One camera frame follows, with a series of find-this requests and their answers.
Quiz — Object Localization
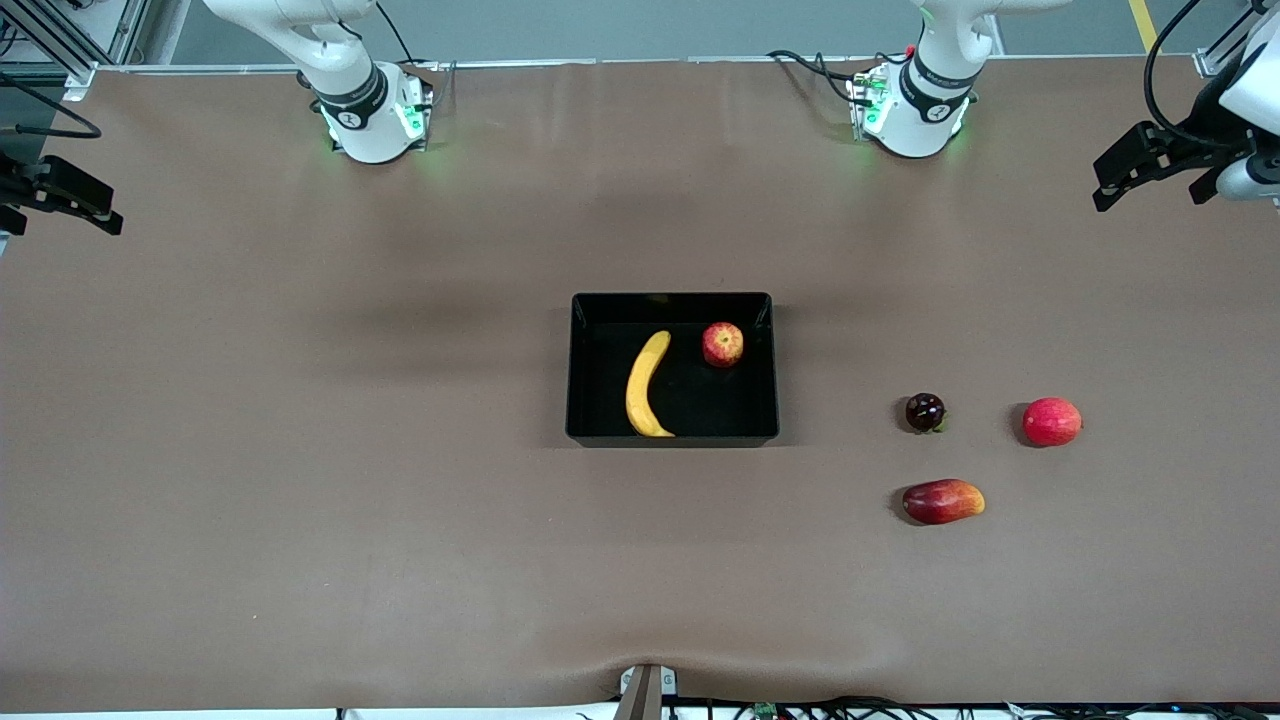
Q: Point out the small red yellow apple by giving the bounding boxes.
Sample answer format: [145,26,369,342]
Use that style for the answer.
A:
[701,321,745,369]

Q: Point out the black plastic box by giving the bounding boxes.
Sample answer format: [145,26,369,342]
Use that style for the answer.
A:
[565,291,781,449]

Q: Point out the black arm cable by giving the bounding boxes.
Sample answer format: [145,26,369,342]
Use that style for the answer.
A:
[1143,0,1206,146]
[0,72,104,139]

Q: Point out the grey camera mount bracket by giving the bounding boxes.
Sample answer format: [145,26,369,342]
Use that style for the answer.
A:
[615,663,679,720]

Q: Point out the black cable bundle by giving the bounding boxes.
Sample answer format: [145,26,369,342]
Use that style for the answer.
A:
[670,694,1280,720]

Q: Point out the aluminium frame post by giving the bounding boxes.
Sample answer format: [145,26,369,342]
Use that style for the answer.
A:
[1195,0,1280,79]
[0,0,151,101]

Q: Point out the dark purple plum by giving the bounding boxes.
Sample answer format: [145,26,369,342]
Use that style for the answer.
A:
[905,392,948,435]

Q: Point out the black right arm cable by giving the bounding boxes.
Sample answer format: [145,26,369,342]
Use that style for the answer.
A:
[0,72,104,139]

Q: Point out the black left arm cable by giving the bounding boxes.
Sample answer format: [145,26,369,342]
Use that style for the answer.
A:
[1143,0,1206,146]

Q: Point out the black base cable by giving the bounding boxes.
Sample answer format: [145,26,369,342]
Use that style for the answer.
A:
[372,0,419,66]
[768,48,873,106]

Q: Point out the yellow banana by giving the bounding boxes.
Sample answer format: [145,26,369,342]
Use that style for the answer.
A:
[625,330,677,439]

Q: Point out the red yellow mango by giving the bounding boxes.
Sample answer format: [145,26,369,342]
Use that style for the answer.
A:
[901,478,987,527]

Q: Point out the brown table mat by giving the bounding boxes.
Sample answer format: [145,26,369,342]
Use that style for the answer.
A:
[0,55,1280,713]

